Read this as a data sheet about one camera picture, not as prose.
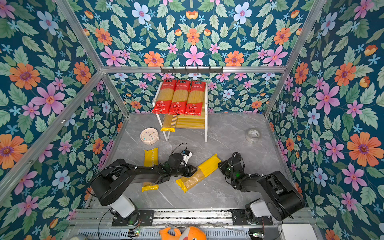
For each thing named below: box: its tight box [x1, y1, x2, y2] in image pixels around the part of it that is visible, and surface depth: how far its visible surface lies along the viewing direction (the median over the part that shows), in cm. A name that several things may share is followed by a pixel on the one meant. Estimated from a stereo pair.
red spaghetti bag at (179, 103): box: [168, 80, 192, 115], surface depth 81 cm
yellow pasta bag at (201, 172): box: [176, 153, 222, 193], surface depth 88 cm
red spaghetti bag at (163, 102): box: [151, 79, 177, 115], surface depth 81 cm
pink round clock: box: [139, 127, 160, 146], surface depth 106 cm
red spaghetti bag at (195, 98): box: [184, 81, 206, 116], surface depth 80 cm
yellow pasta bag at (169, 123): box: [160, 114, 178, 133], surface depth 92 cm
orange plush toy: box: [159, 226, 208, 240], surface depth 66 cm
